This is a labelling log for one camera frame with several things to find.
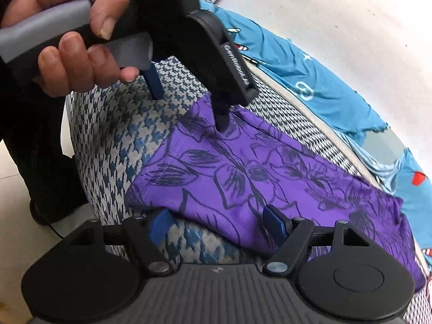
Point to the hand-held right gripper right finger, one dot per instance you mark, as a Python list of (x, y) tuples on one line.
[(275, 224)]

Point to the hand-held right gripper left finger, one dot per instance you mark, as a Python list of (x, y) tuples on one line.
[(160, 225)]

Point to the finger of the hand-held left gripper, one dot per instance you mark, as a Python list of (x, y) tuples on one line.
[(221, 118), (155, 84)]

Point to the purple floral garment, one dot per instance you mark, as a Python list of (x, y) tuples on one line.
[(270, 162)]

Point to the houndstooth patterned mattress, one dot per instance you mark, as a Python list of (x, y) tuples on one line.
[(111, 135)]

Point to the grey pillow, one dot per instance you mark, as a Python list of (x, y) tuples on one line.
[(383, 145)]

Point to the person's leg in black trousers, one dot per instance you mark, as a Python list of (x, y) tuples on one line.
[(33, 141)]

